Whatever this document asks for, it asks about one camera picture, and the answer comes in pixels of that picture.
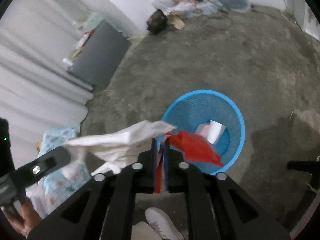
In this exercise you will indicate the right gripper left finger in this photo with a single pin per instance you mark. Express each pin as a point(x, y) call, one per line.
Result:
point(102, 209)

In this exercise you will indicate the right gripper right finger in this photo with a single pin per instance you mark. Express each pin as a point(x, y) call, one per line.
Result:
point(217, 207)

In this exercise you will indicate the white plastic bag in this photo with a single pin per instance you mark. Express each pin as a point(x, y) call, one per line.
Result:
point(117, 150)

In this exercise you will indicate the red plastic wrapper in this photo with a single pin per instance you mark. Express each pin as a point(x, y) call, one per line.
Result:
point(195, 149)

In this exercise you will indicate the blue plastic trash basket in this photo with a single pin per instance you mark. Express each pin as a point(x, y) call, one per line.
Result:
point(201, 106)

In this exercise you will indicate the person left hand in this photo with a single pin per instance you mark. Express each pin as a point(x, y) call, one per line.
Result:
point(26, 220)

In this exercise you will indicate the floral blue tablecloth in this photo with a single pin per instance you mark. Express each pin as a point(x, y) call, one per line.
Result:
point(52, 190)

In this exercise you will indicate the white sneaker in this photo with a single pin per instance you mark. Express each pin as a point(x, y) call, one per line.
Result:
point(162, 224)

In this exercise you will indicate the white paper cup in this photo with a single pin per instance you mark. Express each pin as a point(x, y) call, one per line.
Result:
point(215, 131)

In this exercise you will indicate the pink white packet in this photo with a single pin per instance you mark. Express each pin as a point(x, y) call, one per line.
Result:
point(202, 130)

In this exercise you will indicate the grey curtain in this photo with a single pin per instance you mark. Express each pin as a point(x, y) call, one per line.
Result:
point(37, 93)

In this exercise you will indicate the grey cabinet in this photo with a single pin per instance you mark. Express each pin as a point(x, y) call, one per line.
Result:
point(101, 56)

